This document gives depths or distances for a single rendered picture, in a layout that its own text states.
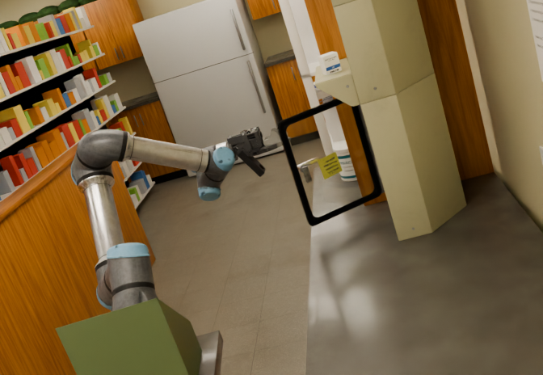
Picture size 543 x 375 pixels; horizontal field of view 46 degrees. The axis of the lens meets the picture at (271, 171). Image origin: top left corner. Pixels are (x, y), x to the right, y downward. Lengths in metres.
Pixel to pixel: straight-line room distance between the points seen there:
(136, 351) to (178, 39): 5.56
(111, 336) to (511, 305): 0.98
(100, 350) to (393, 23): 1.22
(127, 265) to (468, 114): 1.32
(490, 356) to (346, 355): 0.35
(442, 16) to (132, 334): 1.45
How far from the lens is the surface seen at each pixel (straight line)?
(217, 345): 1.89
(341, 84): 1.95
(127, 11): 7.47
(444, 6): 2.33
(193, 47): 6.99
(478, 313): 1.69
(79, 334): 1.70
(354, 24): 1.93
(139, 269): 1.79
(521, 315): 1.66
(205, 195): 2.17
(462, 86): 2.38
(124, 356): 1.71
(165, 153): 2.03
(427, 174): 2.09
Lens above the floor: 1.86
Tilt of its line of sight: 16 degrees down
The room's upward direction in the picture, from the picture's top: 18 degrees counter-clockwise
